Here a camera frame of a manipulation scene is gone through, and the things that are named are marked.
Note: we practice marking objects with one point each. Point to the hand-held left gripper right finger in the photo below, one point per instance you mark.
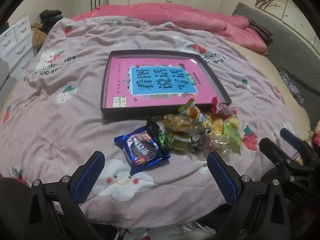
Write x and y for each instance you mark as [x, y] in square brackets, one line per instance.
[222, 180]

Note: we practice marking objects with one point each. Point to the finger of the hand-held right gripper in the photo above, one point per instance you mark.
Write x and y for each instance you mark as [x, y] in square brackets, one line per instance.
[287, 133]
[275, 153]

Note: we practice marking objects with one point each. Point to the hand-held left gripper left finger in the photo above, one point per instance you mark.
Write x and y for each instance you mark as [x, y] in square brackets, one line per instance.
[87, 177]

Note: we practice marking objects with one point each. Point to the clear candy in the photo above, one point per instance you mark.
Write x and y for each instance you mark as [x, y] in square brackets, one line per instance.
[212, 145]

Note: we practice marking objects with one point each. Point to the lime green snack packet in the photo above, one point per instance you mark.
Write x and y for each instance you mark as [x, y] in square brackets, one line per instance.
[231, 135]

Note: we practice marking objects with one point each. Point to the green-brown small snack packet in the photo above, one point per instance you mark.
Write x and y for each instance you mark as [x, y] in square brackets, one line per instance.
[181, 142]

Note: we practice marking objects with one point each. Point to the blue cookie packet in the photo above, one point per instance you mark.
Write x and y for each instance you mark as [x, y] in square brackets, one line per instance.
[142, 150]

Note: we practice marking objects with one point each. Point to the yellow snack packet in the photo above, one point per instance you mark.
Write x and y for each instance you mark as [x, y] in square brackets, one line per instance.
[205, 120]

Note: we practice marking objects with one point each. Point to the red long snack packet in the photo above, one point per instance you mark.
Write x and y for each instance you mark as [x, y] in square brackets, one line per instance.
[222, 108]

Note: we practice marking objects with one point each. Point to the green pea snack packet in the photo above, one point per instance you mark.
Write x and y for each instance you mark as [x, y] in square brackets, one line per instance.
[163, 140]

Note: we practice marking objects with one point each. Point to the dark shallow cardboard box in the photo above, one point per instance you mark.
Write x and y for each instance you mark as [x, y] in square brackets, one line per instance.
[120, 113]

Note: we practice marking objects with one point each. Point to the clear orange-ended cracker packet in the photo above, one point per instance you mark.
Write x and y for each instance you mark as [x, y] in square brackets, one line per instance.
[177, 122]

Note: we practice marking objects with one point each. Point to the blue patterned cloth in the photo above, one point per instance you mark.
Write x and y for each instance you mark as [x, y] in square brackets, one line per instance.
[291, 87]

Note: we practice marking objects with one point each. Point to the beige bed sheet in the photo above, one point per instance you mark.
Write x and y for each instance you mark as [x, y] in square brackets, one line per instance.
[272, 75]

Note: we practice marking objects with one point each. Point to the strawberry printed blanket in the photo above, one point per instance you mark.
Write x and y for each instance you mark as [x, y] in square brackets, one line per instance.
[75, 92]

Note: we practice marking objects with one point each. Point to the grey padded headboard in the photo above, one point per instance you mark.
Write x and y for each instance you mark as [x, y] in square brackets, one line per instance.
[282, 37]

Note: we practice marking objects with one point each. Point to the striped pillow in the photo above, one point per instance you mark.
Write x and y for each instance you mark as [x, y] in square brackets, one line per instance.
[260, 31]

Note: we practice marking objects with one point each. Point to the pink book with blue label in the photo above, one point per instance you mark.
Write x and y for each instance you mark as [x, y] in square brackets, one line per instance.
[160, 80]

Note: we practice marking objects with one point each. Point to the brown plush cloth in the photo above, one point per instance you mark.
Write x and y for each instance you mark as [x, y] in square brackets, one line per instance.
[37, 35]

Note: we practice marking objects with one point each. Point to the white drawer chest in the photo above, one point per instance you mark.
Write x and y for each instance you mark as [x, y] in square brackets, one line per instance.
[15, 40]

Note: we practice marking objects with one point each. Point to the pink quilt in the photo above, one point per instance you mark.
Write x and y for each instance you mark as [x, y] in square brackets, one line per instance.
[175, 17]

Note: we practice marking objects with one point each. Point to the pile of dark clothes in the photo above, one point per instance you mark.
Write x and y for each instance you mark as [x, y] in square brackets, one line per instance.
[51, 16]

